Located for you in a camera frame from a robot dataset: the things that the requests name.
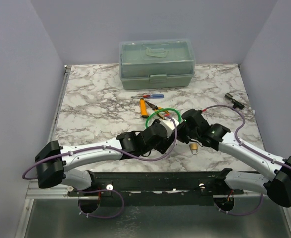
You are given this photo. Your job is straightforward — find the blue red screwdriver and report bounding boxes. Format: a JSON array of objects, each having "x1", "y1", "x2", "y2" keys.
[{"x1": 131, "y1": 94, "x2": 164, "y2": 99}]

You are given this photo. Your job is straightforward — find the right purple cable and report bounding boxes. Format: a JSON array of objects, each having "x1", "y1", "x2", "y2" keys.
[{"x1": 201, "y1": 104, "x2": 291, "y2": 216}]

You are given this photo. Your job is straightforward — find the black small tool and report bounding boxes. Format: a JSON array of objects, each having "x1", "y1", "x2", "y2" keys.
[{"x1": 225, "y1": 93, "x2": 245, "y2": 110}]

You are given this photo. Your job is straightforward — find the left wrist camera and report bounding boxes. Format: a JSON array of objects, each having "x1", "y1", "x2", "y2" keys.
[{"x1": 160, "y1": 117, "x2": 179, "y2": 137}]

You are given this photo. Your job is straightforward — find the yellow handled pliers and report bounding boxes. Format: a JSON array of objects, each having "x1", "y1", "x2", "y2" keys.
[{"x1": 145, "y1": 101, "x2": 165, "y2": 119}]

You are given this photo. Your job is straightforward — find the orange utility knife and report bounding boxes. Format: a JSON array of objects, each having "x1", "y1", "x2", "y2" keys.
[{"x1": 140, "y1": 98, "x2": 149, "y2": 118}]

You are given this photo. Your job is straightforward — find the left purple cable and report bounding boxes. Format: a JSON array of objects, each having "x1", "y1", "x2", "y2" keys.
[{"x1": 22, "y1": 114, "x2": 178, "y2": 219}]

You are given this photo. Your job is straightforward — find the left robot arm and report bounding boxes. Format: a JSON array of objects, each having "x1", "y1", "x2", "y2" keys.
[{"x1": 35, "y1": 118, "x2": 179, "y2": 196}]

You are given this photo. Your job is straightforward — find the brass padlock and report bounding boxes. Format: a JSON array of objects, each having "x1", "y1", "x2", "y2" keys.
[{"x1": 189, "y1": 143, "x2": 198, "y2": 155}]

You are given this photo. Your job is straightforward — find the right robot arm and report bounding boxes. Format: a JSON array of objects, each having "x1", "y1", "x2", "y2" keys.
[{"x1": 177, "y1": 109, "x2": 291, "y2": 208}]

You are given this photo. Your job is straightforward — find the green plastic toolbox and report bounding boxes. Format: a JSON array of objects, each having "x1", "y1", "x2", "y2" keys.
[{"x1": 119, "y1": 39, "x2": 196, "y2": 90}]

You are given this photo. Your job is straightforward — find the green cable lock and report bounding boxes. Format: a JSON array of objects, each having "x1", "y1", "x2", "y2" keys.
[{"x1": 145, "y1": 108, "x2": 182, "y2": 128}]

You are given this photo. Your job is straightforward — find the purple cable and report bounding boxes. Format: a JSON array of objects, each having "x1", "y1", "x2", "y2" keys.
[
  {"x1": 22, "y1": 114, "x2": 178, "y2": 219},
  {"x1": 201, "y1": 104, "x2": 291, "y2": 216}
]

